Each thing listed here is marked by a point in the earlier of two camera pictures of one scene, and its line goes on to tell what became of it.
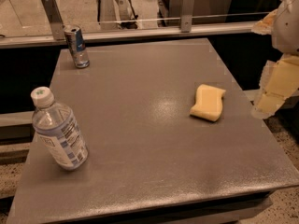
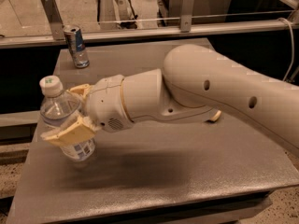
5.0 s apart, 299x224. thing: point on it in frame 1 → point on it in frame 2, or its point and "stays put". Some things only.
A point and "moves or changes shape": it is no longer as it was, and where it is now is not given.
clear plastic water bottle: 57,131 moves or changes shape
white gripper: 287,27 → 104,105
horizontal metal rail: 26,41 stays put
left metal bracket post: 54,16 stays put
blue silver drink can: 77,44 stays put
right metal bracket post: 188,4 stays put
